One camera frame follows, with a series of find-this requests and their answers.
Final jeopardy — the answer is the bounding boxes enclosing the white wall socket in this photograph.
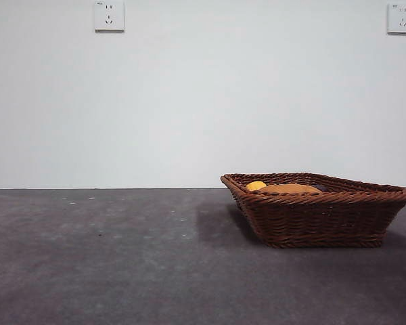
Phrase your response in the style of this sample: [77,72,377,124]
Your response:
[94,0,125,33]
[387,3,406,35]

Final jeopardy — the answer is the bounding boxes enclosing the brown woven wicker basket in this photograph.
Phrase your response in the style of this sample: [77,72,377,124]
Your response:
[220,173,406,249]

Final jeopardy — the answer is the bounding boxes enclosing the brown potato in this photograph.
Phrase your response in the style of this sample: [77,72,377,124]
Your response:
[256,183,323,196]

